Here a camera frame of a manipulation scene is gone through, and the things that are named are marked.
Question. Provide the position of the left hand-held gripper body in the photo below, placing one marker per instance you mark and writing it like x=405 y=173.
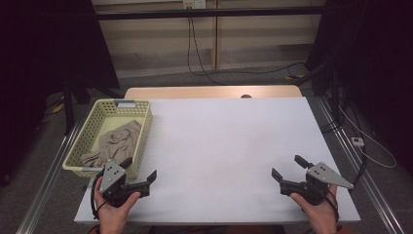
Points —
x=112 y=177

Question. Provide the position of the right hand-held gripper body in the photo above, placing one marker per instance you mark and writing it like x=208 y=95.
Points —
x=319 y=175

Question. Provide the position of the beige cloth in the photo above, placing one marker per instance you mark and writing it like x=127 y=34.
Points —
x=117 y=143

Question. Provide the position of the pale yellow perforated plastic basket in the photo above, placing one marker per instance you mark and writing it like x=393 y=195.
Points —
x=87 y=130

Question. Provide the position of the person's left hand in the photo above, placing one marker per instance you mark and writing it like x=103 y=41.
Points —
x=113 y=217

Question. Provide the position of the person's right hand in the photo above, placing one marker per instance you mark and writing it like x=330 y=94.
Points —
x=321 y=217

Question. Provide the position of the white power strip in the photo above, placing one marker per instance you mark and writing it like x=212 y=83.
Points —
x=357 y=141

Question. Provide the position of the white board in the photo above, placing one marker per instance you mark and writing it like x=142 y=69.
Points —
x=220 y=146

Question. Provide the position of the black metal stand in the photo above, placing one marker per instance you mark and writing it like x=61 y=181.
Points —
x=68 y=107
x=331 y=87

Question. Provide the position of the light wooden table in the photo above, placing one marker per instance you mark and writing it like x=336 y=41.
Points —
x=201 y=91

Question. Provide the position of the dark curtain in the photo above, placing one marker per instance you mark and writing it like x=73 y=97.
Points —
x=39 y=65
x=373 y=65

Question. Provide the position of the black horizontal bar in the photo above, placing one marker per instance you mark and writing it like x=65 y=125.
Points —
x=227 y=13

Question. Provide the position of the metal floor rail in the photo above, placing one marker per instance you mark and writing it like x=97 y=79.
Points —
x=48 y=178
x=363 y=169

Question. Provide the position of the white wall socket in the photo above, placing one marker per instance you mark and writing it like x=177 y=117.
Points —
x=194 y=4

